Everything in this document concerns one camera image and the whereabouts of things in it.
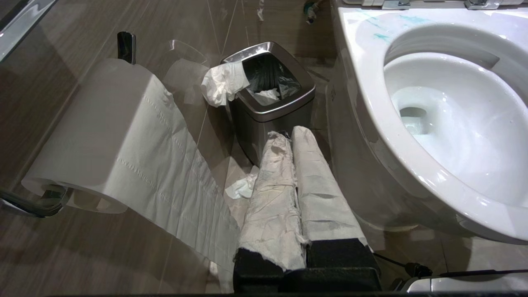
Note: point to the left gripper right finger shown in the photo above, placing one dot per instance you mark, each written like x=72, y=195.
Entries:
x=319, y=194

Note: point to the white toilet bowl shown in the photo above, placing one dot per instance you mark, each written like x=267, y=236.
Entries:
x=437, y=119

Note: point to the white toilet paper roll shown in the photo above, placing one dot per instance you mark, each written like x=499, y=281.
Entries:
x=123, y=156

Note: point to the water supply valve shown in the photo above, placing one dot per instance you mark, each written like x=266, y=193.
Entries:
x=310, y=10

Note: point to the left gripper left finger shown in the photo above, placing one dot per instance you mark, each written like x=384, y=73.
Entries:
x=270, y=206

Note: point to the small crumpled white tissue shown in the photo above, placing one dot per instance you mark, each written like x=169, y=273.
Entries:
x=242, y=187

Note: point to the silver trash bin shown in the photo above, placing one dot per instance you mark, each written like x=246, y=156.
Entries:
x=270, y=109

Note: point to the black bin liner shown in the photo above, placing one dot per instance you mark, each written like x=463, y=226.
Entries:
x=272, y=76

